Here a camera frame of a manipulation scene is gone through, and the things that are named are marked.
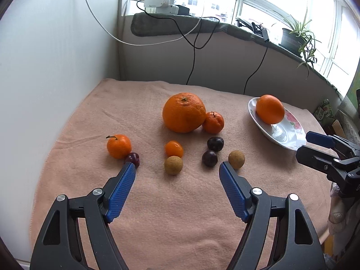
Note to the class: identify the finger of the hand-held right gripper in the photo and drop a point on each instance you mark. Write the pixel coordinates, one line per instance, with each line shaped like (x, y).
(317, 138)
(312, 157)

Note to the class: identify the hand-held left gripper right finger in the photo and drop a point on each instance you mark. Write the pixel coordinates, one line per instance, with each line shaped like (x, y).
(233, 191)

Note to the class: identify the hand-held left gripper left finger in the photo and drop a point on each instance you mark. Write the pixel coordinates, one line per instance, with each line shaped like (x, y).
(121, 192)

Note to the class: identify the white floral plate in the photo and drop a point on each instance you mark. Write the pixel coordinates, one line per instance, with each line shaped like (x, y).
(289, 136)

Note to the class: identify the brown longan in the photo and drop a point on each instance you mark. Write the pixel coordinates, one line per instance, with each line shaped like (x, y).
(173, 165)
(236, 159)

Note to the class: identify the dark purple plum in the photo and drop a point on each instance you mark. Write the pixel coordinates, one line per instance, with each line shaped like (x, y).
(215, 143)
(209, 158)

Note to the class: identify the mandarin with stem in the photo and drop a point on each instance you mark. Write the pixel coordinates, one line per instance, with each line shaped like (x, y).
(119, 146)

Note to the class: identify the oval orange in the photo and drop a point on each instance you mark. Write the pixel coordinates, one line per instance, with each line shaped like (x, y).
(270, 109)

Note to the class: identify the small orange kumquat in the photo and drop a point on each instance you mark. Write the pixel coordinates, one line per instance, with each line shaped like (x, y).
(174, 149)

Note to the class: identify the small mandarin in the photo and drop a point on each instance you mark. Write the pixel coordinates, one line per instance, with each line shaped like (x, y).
(213, 123)

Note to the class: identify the large round orange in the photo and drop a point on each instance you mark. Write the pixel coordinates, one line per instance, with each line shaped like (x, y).
(184, 112)

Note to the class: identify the person's right hand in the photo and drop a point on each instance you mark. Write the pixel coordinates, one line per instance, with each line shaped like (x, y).
(336, 215)

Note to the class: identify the cardboard box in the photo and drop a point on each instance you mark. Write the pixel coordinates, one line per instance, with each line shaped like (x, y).
(336, 126)

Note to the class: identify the green printed package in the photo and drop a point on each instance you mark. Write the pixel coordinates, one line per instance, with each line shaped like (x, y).
(326, 110)

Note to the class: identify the white lace cloth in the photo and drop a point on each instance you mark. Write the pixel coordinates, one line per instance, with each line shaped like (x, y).
(348, 118)

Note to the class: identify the peach towel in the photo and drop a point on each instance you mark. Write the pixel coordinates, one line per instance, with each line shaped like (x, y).
(174, 202)

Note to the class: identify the potted spider plant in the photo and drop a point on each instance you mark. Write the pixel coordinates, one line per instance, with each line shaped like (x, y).
(291, 38)

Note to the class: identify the grey flat device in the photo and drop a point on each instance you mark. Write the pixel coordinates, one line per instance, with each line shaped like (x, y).
(247, 23)

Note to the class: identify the grey windowsill cloth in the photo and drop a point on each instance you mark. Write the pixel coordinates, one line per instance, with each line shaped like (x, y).
(225, 29)

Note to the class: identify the white foam board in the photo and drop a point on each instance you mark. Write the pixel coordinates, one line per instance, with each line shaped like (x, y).
(56, 62)

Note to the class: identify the black power adapter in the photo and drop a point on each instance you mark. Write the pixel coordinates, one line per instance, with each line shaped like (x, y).
(183, 9)

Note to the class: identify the white power adapters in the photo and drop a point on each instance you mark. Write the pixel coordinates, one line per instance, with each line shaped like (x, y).
(157, 3)

